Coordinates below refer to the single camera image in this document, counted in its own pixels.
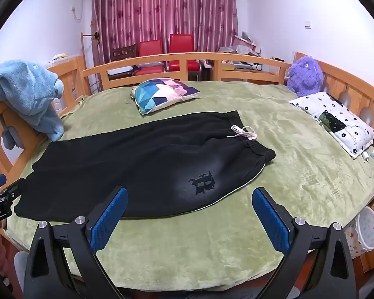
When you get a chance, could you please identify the dark green patterned cloth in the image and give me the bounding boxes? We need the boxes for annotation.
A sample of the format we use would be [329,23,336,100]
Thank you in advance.
[318,110,346,133]

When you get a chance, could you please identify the wooden bed frame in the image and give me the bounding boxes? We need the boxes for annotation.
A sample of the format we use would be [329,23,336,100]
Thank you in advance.
[0,51,374,271]

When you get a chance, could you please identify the geometric patterned pillow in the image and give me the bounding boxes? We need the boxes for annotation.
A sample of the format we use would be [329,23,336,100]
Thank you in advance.
[131,77,200,116]

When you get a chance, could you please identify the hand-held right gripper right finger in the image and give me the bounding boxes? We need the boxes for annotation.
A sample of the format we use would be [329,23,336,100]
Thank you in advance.
[252,187,357,299]

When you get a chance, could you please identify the white charging cable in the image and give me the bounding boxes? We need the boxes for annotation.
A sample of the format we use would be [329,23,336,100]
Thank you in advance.
[346,125,374,175]

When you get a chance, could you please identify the black pants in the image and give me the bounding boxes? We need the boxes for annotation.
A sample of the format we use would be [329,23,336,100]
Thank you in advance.
[13,110,276,219]

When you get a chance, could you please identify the wooden coat rack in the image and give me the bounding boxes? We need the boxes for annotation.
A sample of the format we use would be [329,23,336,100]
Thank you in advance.
[80,22,102,67]

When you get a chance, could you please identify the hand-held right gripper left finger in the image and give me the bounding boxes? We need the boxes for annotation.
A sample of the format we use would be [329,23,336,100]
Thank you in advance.
[24,186,129,299]

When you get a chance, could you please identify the green fleece blanket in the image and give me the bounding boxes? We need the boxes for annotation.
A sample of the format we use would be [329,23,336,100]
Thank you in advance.
[6,80,374,290]

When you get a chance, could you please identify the maroon striped curtain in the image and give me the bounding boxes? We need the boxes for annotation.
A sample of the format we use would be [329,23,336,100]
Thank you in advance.
[92,0,239,66]

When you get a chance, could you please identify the purple plush toy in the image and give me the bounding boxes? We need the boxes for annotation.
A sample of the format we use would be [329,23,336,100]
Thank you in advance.
[285,55,325,98]

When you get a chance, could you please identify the white star print basin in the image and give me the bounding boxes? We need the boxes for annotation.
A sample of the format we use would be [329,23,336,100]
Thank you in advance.
[355,207,374,251]

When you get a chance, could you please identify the red chair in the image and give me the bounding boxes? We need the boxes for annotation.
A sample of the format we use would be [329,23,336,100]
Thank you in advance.
[138,40,167,76]
[168,34,200,73]

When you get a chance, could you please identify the dark wooden chair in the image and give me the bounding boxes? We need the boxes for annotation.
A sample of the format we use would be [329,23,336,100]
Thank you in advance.
[110,44,139,80]

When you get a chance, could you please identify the pile of boxes and papers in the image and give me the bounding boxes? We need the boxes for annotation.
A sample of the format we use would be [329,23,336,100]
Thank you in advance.
[218,31,295,73]

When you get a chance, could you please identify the grey hanging cloth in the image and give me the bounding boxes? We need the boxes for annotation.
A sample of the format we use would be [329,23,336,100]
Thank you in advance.
[1,126,21,150]

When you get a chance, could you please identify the white flower print pillow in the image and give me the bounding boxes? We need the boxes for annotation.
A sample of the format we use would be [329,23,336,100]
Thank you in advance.
[288,92,374,159]

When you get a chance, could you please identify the light blue plush towel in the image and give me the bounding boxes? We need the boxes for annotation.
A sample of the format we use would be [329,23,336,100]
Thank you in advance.
[0,60,65,142]

